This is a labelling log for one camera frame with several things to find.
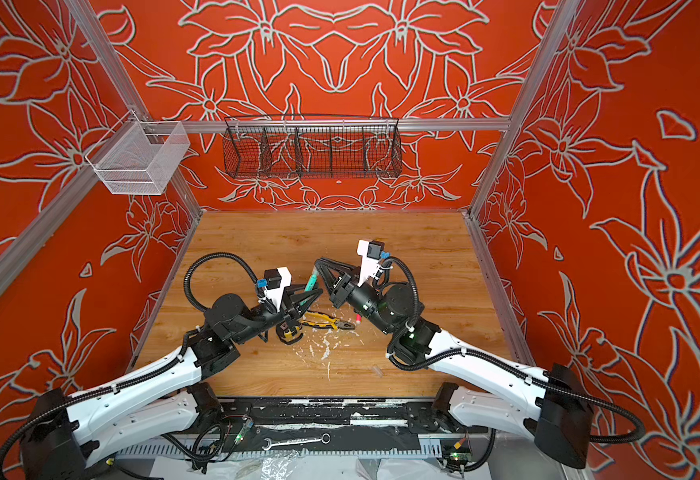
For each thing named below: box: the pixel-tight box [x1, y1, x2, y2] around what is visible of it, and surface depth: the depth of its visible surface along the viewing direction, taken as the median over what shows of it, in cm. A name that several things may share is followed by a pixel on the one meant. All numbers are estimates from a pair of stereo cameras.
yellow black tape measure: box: [276, 324, 304, 345], surface depth 87 cm
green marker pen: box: [305, 270, 318, 292], surface depth 63 cm
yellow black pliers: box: [298, 311, 356, 330], surface depth 90 cm
